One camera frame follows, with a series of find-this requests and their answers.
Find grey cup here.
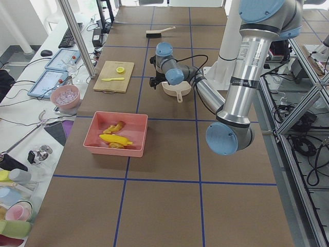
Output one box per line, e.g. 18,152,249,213
8,169,31,184

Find yellow toy corn cob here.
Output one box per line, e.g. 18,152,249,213
99,134,133,146

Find seated person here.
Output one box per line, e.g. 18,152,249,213
0,69,15,101

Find black power adapter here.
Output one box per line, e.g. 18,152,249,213
92,28,103,47

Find black keyboard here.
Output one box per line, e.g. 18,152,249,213
58,28,75,48

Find upper teach pendant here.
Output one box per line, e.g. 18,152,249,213
44,48,80,71

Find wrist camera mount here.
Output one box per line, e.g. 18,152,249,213
150,55,156,69

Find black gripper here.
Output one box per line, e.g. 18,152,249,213
150,71,167,89

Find yellow lemon slices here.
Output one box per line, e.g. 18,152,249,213
116,66,125,74

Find lower teach pendant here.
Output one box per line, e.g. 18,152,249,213
27,70,68,99

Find green cup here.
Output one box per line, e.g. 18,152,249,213
1,220,32,239

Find yellow plastic knife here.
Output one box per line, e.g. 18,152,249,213
101,77,125,82

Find brown toy potato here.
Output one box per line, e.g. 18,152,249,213
108,143,125,149

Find pink cup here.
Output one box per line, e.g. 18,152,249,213
5,201,33,221

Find pink bowl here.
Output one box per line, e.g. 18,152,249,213
50,85,80,110

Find teach pendant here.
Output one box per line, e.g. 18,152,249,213
44,48,80,71
27,70,68,99

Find grey purple cloth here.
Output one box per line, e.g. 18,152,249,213
44,120,74,146

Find black computer mouse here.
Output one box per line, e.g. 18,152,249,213
40,49,53,57

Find aluminium frame post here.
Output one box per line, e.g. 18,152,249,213
58,0,96,79

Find bundle of black cables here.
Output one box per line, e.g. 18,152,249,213
287,133,322,157

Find kitchen scale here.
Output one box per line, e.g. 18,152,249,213
53,101,81,115

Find beige hand brush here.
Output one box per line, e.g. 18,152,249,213
145,26,176,39

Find pink plastic bin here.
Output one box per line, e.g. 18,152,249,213
83,111,148,157

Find beige plastic dustpan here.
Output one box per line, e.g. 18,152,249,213
161,81,192,103

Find bamboo cutting board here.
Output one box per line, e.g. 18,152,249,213
93,61,135,93

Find grey control box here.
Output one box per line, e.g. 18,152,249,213
291,59,312,84

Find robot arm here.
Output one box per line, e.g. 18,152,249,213
150,1,304,155

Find light blue cup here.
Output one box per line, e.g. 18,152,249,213
0,187,22,206

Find toy ginger root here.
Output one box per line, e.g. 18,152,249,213
103,121,125,134

